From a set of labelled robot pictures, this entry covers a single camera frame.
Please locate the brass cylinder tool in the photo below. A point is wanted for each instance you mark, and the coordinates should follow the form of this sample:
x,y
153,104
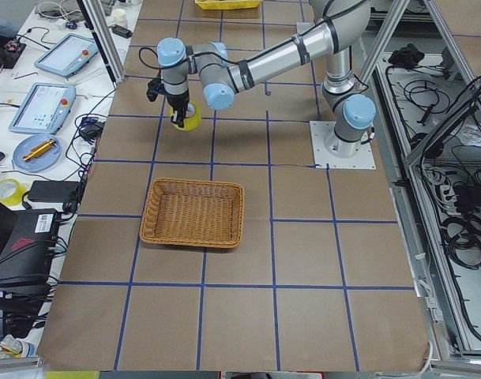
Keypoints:
x,y
40,149

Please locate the brown wicker basket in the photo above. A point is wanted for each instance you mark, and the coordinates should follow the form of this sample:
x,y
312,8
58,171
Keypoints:
x,y
184,212

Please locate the black computer box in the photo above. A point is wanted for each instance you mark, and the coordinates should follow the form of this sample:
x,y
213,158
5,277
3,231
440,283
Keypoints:
x,y
26,237

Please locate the white paper cup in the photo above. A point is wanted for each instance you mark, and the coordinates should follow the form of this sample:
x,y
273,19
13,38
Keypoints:
x,y
120,18

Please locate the yellow tape roll on desk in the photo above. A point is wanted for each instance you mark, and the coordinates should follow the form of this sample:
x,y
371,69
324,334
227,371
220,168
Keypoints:
x,y
11,192

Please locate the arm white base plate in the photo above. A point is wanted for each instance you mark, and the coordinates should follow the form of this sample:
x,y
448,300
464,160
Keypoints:
x,y
332,153

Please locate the upper teach pendant tablet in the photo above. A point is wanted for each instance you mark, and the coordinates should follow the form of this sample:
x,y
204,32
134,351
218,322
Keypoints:
x,y
68,56

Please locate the lower teach pendant tablet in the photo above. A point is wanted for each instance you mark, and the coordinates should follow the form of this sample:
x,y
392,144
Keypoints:
x,y
44,109

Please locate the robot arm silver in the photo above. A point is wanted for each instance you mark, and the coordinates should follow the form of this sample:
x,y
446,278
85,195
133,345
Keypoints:
x,y
337,25

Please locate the small black adapter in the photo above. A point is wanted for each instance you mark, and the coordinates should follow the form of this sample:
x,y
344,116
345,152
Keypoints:
x,y
121,31

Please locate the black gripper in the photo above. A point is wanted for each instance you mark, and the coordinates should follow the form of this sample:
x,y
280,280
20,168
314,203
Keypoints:
x,y
178,101

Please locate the aluminium frame post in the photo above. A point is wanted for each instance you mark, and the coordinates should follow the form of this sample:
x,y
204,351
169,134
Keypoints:
x,y
93,14

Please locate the yellow packing tape roll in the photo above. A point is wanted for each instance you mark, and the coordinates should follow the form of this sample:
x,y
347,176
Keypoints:
x,y
193,117

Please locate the black cloth bundle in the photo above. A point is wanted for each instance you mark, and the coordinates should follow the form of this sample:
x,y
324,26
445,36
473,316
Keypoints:
x,y
407,57

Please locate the blue plate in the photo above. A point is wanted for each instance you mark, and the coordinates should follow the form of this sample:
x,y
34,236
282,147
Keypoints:
x,y
38,164

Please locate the teach pendant tablet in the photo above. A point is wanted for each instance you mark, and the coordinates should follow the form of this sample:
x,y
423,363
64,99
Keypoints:
x,y
68,56
44,109

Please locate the yellow plastic basket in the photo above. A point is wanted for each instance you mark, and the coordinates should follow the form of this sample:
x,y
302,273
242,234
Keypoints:
x,y
227,4

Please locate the black power adapter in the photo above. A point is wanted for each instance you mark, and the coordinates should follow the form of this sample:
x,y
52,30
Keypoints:
x,y
53,191

